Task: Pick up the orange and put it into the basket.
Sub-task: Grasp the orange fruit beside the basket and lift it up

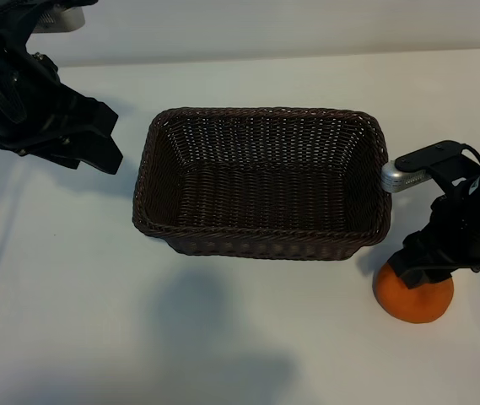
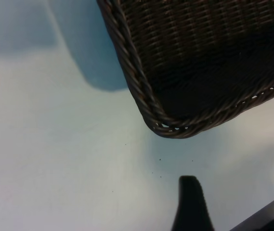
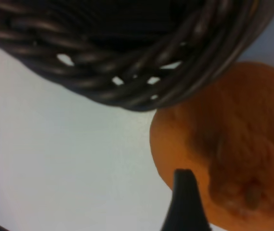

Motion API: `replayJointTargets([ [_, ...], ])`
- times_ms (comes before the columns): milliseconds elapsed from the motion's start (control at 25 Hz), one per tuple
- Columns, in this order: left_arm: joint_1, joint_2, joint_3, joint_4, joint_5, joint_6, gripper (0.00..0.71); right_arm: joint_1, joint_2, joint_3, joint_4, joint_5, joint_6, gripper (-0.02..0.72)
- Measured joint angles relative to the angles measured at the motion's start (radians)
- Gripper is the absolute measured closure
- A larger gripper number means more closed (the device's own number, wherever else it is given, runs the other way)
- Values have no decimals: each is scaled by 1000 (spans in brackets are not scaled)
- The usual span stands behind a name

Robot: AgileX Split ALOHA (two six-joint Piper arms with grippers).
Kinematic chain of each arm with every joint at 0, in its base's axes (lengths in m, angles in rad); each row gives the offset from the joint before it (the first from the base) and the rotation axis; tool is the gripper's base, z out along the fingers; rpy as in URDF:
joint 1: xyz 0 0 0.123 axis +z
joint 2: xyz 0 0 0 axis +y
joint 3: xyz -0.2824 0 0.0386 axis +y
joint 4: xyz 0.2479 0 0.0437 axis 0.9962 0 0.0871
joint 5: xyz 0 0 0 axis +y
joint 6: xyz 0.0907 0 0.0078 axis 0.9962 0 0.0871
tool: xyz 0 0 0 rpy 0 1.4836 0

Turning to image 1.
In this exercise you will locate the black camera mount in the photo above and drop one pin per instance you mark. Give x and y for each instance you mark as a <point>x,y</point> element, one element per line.
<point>12,12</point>
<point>429,155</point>

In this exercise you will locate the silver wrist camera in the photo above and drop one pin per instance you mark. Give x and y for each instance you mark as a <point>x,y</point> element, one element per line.
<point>68,19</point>
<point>400,179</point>

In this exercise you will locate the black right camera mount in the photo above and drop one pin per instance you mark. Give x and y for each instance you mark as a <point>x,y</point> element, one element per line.
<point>429,155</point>

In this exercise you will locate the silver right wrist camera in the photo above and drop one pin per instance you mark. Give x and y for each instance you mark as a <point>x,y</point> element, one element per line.
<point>400,179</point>

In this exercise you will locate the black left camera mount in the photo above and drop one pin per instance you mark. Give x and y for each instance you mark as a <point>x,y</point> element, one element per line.
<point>12,12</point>

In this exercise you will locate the dark brown wicker basket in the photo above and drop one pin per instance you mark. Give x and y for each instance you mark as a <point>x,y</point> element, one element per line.
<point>265,244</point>

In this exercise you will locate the orange mandarin fruit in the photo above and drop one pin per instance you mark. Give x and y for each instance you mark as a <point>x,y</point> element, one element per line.
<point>416,304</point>

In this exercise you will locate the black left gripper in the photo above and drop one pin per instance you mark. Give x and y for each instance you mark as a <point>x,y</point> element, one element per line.
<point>20,105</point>

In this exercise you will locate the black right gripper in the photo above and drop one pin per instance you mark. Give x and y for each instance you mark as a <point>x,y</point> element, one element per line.
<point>463,228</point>

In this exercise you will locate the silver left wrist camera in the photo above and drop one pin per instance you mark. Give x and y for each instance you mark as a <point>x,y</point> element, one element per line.
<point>68,19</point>

